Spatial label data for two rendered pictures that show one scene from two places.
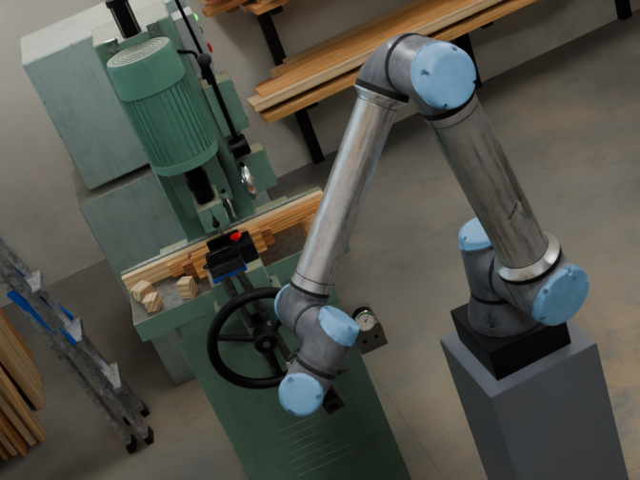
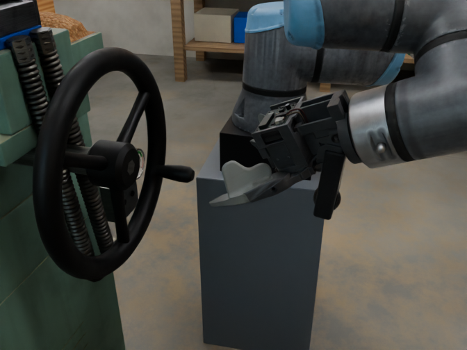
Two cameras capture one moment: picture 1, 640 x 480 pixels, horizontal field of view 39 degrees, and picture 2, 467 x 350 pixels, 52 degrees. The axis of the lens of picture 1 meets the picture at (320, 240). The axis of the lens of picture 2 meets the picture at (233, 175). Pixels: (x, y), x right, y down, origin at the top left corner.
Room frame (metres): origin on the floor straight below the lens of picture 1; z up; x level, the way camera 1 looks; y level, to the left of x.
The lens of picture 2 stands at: (1.56, 0.67, 1.10)
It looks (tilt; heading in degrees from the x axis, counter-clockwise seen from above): 29 degrees down; 290
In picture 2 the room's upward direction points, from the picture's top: straight up
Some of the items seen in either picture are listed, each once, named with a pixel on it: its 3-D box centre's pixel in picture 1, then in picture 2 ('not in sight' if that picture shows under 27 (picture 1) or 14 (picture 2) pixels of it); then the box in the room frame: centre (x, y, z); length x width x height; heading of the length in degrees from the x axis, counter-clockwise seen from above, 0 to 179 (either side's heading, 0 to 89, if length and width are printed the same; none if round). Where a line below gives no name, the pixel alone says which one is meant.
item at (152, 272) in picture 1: (226, 241); not in sight; (2.25, 0.24, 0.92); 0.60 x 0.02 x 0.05; 94
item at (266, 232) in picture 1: (229, 252); not in sight; (2.17, 0.24, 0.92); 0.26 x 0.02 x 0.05; 94
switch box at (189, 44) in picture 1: (192, 39); not in sight; (2.55, 0.12, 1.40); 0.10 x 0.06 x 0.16; 4
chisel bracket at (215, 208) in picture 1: (211, 210); not in sight; (2.25, 0.24, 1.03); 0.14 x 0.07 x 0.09; 4
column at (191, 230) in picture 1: (180, 136); not in sight; (2.52, 0.26, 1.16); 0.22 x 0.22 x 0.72; 4
